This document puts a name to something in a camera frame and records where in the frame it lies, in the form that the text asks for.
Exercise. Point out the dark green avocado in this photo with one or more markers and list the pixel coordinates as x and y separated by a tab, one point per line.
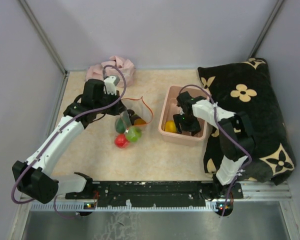
119	126

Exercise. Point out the small red apple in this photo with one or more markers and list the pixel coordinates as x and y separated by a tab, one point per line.
121	141

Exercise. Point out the yellow pear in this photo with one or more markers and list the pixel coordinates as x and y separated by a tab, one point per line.
170	127

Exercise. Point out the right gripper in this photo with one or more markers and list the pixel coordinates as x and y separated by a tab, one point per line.
194	128

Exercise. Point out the brown kiwi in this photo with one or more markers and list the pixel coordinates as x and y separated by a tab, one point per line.
139	122

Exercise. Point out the pink crumpled cloth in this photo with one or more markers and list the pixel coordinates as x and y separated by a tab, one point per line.
126	67

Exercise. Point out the right metal frame post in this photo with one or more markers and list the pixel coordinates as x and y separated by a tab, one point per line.
266	28

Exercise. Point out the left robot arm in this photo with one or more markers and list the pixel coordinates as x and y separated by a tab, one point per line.
33	176

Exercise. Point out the black floral cushion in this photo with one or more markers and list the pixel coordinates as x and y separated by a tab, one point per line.
246	87

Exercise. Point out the pink plastic bin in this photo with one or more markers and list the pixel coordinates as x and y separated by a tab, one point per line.
170	108

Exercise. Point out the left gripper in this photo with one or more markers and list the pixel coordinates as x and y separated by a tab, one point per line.
118	108

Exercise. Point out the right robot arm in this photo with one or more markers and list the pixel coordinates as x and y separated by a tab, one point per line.
236	135

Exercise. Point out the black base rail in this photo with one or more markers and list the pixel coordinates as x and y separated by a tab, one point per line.
151	193

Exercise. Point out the metal frame post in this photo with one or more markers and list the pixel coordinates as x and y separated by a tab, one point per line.
266	28
42	35

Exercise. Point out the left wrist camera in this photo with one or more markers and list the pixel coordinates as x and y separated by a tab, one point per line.
110	84

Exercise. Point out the dark plum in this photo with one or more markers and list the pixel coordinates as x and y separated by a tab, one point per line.
132	116

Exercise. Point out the green apple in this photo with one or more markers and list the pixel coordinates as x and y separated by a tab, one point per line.
133	134

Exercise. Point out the clear zip top bag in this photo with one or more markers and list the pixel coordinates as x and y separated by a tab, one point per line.
130	124

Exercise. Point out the left metal frame post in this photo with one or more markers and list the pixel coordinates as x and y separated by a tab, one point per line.
42	35

